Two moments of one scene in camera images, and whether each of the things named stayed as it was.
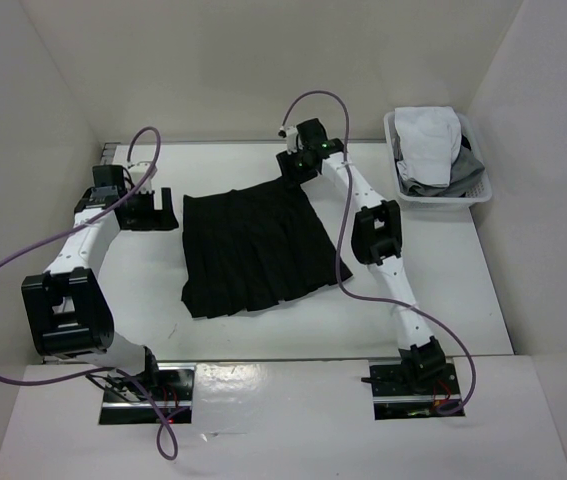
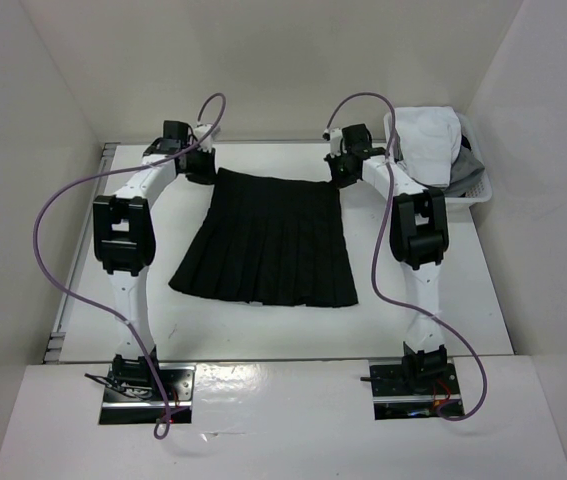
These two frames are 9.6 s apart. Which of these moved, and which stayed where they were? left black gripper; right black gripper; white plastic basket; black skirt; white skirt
Moved: black skirt; right black gripper; left black gripper
Stayed: white plastic basket; white skirt
